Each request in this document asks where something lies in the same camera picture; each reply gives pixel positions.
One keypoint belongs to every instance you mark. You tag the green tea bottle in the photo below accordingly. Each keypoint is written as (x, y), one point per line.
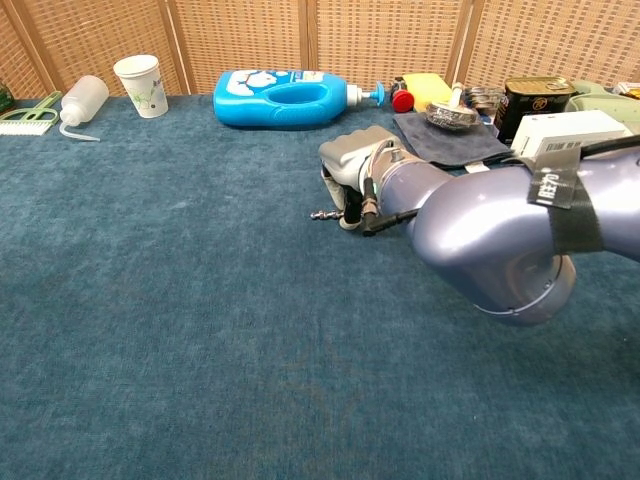
(5, 100)

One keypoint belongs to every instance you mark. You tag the translucent squeeze wash bottle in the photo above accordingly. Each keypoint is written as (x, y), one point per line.
(85, 102)

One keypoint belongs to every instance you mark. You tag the green dustpan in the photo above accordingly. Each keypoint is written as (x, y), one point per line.
(605, 102)

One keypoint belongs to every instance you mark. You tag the blue table cloth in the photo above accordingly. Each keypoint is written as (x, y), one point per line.
(200, 325)

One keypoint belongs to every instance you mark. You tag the green hand brush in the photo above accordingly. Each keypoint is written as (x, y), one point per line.
(27, 120)

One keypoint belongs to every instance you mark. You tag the red capped small item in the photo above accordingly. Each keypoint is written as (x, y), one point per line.
(402, 100)

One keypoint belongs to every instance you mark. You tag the black gold meat tin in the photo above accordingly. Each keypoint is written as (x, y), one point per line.
(530, 107)

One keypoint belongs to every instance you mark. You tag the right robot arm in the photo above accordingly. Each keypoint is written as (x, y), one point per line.
(490, 235)

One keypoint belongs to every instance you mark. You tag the plain white carton box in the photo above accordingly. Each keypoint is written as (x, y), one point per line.
(565, 130)

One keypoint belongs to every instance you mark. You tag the white paper cup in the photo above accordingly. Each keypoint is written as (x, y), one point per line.
(145, 87)

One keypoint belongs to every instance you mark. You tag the yellow sponge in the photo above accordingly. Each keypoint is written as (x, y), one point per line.
(427, 90)

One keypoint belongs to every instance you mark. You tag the woven rattan folding screen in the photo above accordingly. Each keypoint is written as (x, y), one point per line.
(250, 40)

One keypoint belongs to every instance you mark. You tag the grey folded cloth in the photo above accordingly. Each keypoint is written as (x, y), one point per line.
(450, 145)

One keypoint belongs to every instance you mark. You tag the silver metal ball chain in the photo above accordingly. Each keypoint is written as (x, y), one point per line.
(325, 215)

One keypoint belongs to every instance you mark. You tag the yellow snack packet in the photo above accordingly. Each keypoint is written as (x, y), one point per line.
(631, 90)

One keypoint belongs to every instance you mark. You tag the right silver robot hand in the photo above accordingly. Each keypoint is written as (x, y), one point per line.
(350, 152)

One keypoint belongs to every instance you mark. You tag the blue detergent pump bottle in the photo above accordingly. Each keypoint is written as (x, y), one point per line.
(250, 107)

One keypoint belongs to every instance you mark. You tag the silver round metal object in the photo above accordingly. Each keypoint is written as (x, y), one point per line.
(450, 117)

